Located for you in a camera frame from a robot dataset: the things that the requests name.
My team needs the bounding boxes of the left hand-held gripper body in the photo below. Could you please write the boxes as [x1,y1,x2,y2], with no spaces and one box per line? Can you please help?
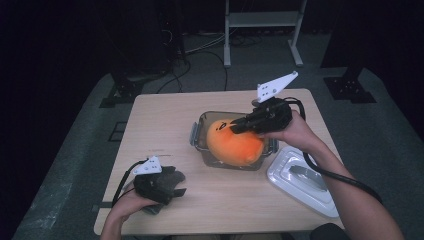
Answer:
[132,155,172,206]

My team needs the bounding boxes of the transparent grey storage box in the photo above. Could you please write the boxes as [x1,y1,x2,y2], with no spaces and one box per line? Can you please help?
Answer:
[188,110,280,172]

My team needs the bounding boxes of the black floor cable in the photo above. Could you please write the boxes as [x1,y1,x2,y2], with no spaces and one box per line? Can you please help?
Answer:
[196,49,230,92]
[155,58,193,95]

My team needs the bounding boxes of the person's right hand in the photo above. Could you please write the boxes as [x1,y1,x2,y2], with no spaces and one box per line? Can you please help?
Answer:
[259,109,322,155]

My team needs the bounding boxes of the white metal stand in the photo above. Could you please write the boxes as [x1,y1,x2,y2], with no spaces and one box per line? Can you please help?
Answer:
[223,0,308,69]

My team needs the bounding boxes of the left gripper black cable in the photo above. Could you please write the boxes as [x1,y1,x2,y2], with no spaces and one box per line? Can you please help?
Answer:
[111,159,148,208]

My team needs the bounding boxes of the grey fluffy cloth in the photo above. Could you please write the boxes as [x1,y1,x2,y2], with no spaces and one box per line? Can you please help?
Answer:
[141,165,187,216]

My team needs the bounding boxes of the black stand base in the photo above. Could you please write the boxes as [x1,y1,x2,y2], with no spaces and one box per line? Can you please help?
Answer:
[323,66,378,104]
[99,68,145,109]

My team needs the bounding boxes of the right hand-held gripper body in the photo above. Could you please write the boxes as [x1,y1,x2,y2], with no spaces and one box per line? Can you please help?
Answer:
[250,70,300,135]

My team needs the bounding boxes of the black tape strip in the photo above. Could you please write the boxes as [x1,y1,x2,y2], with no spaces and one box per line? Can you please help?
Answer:
[91,200,114,213]

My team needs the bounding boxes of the person's left hand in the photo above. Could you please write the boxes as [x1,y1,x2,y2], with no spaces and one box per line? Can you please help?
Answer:
[107,189,162,225]

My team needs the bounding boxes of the white lid with grey handle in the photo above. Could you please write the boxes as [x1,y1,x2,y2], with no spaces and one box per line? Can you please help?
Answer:
[265,145,340,220]

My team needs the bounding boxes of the orange plush toy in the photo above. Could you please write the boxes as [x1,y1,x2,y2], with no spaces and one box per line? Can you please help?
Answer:
[205,118,267,168]

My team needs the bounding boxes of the white floor cables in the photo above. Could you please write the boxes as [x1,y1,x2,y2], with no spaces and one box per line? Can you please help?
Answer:
[183,30,228,55]

